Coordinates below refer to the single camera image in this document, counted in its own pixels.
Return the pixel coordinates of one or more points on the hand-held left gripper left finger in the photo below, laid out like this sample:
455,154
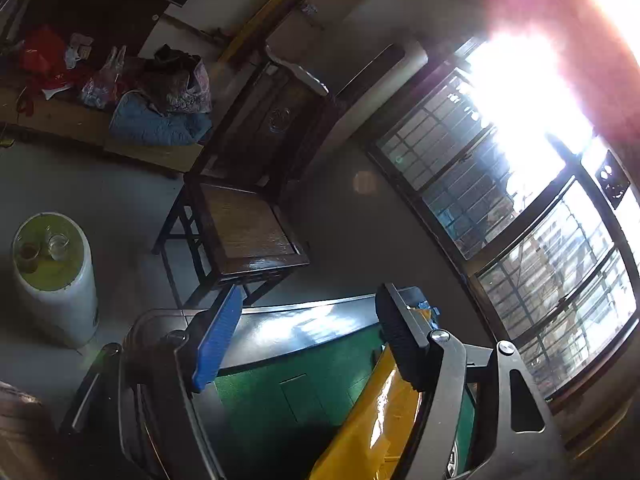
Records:
217,340

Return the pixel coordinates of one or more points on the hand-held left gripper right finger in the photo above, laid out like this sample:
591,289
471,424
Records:
400,340

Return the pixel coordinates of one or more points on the yellow taped cardboard box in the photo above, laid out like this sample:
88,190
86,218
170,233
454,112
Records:
380,410

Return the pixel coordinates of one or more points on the dark wooden chair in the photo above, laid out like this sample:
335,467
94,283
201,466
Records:
240,225

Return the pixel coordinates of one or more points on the white cylinder stool yellow top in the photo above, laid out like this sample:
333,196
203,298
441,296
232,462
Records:
60,305

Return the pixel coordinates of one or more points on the clear empty glass cup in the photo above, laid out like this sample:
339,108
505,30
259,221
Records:
57,246

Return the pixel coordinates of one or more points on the glass cup with brown drink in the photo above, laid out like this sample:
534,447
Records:
27,255

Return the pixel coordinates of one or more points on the brown rounded object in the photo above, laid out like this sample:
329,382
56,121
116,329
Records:
20,435

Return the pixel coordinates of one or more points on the blue quilted cloth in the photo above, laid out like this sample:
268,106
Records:
150,125

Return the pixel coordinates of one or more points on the white standing air conditioner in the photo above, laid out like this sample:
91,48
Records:
412,60

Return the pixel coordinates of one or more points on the floral fabric bag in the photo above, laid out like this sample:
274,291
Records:
190,90

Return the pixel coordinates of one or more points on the wooden bench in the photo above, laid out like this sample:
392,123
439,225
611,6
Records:
60,120

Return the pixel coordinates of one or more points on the pink plastic bag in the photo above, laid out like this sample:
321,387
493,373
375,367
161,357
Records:
100,90

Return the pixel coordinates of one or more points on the red bag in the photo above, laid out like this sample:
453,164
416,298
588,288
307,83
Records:
40,52

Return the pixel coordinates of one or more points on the yellow pipe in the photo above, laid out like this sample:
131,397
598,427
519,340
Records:
270,5

